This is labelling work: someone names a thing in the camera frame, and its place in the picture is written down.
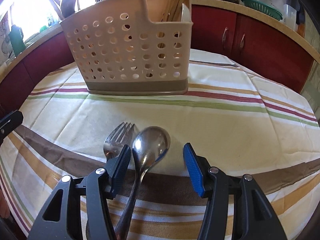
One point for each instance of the beige plastic utensil caddy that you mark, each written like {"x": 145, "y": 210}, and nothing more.
{"x": 125, "y": 62}

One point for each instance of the red kitchen counter cabinet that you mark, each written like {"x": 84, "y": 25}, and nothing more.
{"x": 262, "y": 45}

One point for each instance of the green plastic colander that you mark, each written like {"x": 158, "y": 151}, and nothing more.
{"x": 262, "y": 10}

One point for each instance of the kitchen window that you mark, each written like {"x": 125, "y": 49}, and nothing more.
{"x": 32, "y": 5}

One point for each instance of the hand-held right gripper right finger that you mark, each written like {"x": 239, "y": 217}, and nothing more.
{"x": 193, "y": 170}

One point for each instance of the white ceramic spoon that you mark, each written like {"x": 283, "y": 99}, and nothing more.
{"x": 186, "y": 12}

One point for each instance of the steel spoon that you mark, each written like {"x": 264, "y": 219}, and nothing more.
{"x": 150, "y": 145}

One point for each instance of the black ladle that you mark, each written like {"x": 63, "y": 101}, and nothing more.
{"x": 68, "y": 5}

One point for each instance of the wooden frame glass door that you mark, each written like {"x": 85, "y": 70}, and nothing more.
{"x": 312, "y": 37}

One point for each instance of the translucent plastic cup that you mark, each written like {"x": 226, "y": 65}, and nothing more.
{"x": 291, "y": 17}

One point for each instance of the striped tablecloth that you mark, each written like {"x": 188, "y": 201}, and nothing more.
{"x": 225, "y": 120}

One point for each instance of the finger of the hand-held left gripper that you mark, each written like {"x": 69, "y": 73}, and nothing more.
{"x": 12, "y": 120}

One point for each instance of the steel fork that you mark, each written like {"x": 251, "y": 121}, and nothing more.
{"x": 112, "y": 145}

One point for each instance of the dark wooden spatula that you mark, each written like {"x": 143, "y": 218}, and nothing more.
{"x": 53, "y": 5}

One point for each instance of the blue white dish soap bottle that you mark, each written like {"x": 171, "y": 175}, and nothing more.
{"x": 49, "y": 20}

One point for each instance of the green bottle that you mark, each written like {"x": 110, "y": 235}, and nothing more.
{"x": 17, "y": 40}

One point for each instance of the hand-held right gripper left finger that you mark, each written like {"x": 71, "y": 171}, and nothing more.
{"x": 121, "y": 167}

